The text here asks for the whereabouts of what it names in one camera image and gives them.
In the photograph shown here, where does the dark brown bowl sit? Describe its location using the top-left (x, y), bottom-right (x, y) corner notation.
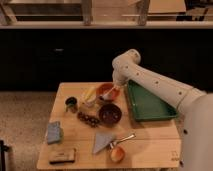
top-left (98, 104), bottom-right (122, 126)

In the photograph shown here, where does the dark green mug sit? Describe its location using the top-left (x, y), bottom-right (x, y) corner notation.
top-left (65, 97), bottom-right (78, 113)

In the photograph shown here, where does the green tray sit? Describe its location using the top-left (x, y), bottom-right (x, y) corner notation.
top-left (127, 80), bottom-right (178, 122)

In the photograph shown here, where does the bunch of dark grapes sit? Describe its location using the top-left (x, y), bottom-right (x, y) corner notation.
top-left (77, 112), bottom-right (100, 127)

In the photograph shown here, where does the metal spoon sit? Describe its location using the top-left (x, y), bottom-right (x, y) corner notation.
top-left (109, 133), bottom-right (136, 149)

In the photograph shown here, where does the grey folded cloth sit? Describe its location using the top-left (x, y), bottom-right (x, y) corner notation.
top-left (93, 132), bottom-right (116, 154)

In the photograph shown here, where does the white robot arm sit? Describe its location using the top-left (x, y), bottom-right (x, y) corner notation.
top-left (112, 49), bottom-right (213, 171)

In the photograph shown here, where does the orange fruit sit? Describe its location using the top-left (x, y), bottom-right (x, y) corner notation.
top-left (110, 146), bottom-right (125, 163)

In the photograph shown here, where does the wooden shelf rail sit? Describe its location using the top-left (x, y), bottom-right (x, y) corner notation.
top-left (0, 0), bottom-right (213, 29)

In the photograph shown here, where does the red orange bowl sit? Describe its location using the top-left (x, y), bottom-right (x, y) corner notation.
top-left (96, 83), bottom-right (120, 102)

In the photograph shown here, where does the white dish brush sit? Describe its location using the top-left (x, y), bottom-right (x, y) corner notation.
top-left (100, 85), bottom-right (120, 100)

